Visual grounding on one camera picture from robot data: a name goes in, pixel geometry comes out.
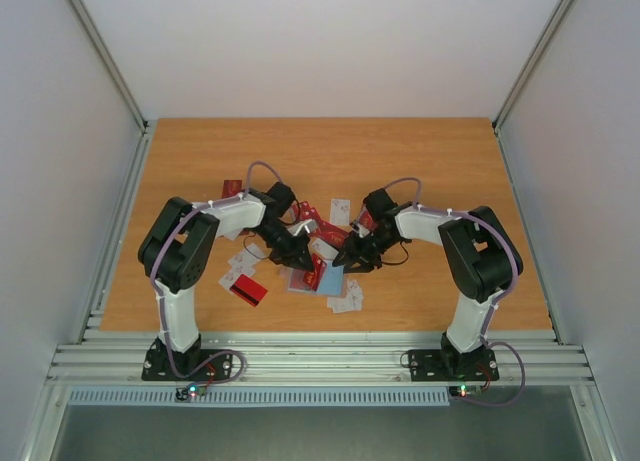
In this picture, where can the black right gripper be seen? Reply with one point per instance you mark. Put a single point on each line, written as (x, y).
(363, 247)

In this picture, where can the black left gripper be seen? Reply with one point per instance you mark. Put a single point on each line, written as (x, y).
(292, 257)

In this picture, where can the red vip card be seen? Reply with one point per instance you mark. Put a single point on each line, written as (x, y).
(366, 221)
(232, 192)
(327, 232)
(313, 278)
(296, 283)

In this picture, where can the pink leather card holder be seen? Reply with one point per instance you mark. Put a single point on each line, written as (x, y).
(331, 283)

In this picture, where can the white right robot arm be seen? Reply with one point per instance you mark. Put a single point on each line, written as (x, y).
(483, 261)

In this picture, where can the white card under arm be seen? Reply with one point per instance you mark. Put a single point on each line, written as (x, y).
(242, 264)

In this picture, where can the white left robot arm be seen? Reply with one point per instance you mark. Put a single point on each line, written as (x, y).
(176, 250)

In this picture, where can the white VIP card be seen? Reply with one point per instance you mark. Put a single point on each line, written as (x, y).
(324, 250)

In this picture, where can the white blossom card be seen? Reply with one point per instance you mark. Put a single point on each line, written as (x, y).
(340, 212)

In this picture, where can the white card pile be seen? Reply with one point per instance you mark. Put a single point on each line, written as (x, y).
(352, 301)

